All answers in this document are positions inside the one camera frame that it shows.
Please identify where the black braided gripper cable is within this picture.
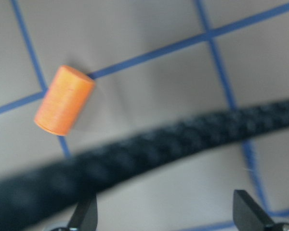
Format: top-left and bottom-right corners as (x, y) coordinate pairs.
(0, 97), (289, 231)

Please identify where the plain orange cylinder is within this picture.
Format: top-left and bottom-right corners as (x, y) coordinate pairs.
(34, 65), (95, 136)

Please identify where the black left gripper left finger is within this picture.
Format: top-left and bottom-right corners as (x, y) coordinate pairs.
(67, 194), (98, 231)

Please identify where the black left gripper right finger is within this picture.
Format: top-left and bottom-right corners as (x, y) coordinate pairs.
(233, 190), (275, 231)

